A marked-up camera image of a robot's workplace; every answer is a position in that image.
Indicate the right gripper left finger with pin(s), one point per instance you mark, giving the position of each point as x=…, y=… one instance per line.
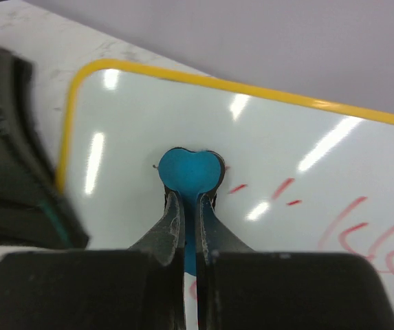
x=165, y=241

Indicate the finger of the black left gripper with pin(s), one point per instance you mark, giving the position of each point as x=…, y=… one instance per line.
x=32, y=212

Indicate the yellow framed whiteboard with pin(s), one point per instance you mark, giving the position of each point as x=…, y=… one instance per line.
x=301, y=174

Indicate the blue whiteboard eraser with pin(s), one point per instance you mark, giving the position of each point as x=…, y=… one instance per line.
x=190, y=174

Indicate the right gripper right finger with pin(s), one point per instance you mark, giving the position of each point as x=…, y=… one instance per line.
x=212, y=236

